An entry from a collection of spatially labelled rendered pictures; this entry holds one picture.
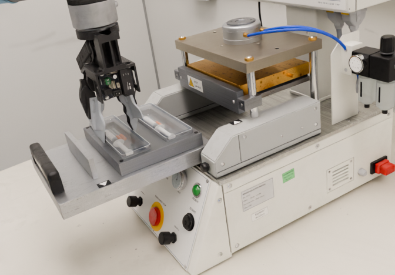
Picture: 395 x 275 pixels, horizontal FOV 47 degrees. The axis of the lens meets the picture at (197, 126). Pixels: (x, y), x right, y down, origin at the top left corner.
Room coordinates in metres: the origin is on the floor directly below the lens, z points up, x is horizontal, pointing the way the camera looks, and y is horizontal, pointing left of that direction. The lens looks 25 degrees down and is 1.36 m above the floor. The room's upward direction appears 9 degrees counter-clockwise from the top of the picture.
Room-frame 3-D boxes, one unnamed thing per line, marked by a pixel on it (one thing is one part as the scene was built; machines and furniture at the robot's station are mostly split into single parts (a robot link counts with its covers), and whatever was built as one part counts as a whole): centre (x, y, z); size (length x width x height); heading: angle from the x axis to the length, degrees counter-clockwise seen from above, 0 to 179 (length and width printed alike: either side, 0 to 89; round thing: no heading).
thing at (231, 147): (0.77, -0.11, 0.96); 0.26 x 0.05 x 0.07; 117
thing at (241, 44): (0.92, -0.16, 1.08); 0.31 x 0.24 x 0.13; 27
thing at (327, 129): (0.94, -0.15, 0.93); 0.46 x 0.35 x 0.01; 117
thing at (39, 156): (0.73, 0.28, 0.99); 0.15 x 0.02 x 0.04; 27
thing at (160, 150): (0.81, 0.11, 0.98); 0.20 x 0.17 x 0.03; 27
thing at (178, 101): (1.02, 0.00, 0.96); 0.25 x 0.05 x 0.07; 117
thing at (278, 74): (0.92, -0.12, 1.07); 0.22 x 0.17 x 0.10; 27
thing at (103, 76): (0.76, 0.14, 1.15); 0.09 x 0.08 x 0.12; 27
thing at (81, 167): (0.79, 0.16, 0.97); 0.30 x 0.22 x 0.08; 117
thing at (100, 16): (0.77, 0.14, 1.23); 0.08 x 0.08 x 0.05
